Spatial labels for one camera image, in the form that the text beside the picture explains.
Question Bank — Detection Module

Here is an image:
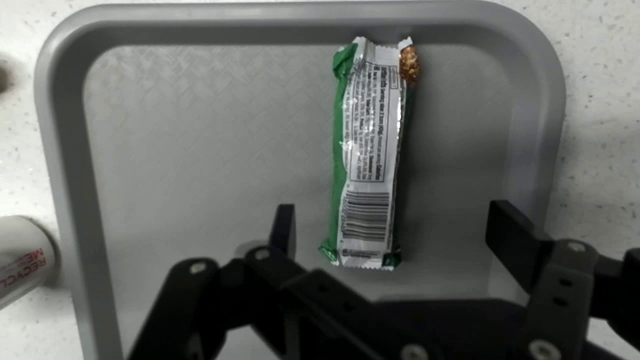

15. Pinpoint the grey plastic tray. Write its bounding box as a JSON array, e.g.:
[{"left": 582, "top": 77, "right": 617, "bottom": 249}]
[{"left": 34, "top": 0, "right": 567, "bottom": 360}]

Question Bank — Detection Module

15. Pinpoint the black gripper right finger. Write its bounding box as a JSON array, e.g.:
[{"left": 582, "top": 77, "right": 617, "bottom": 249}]
[{"left": 486, "top": 199, "right": 640, "bottom": 360}]

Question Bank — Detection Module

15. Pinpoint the green snack bar packet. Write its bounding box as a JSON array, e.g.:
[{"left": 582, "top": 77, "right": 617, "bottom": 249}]
[{"left": 321, "top": 36, "right": 421, "bottom": 269}]

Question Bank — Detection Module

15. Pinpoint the silver diet coke can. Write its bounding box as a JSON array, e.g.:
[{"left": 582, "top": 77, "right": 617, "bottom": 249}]
[{"left": 0, "top": 215, "right": 58, "bottom": 308}]

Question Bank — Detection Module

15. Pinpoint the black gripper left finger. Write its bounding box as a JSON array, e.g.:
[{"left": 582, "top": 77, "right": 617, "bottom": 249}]
[{"left": 126, "top": 201, "right": 443, "bottom": 360}]

